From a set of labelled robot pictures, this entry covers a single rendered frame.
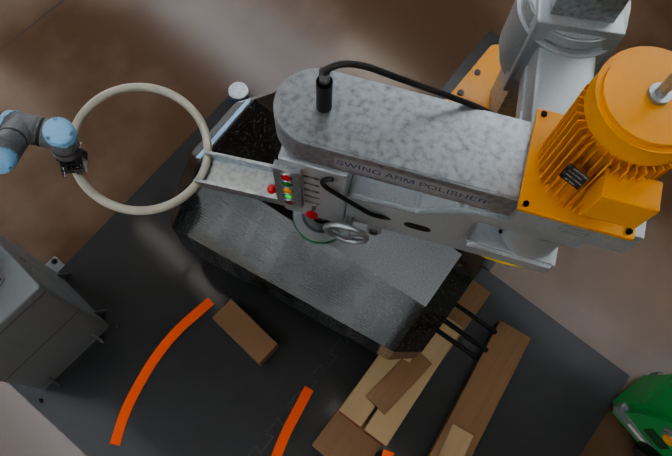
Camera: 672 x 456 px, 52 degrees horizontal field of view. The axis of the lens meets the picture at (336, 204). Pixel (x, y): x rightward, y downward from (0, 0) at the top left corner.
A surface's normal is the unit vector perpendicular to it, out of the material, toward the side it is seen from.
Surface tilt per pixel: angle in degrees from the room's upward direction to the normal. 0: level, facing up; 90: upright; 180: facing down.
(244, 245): 45
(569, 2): 90
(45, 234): 0
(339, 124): 0
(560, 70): 0
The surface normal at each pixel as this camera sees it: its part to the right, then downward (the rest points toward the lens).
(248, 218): -0.37, 0.32
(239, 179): -0.12, -0.37
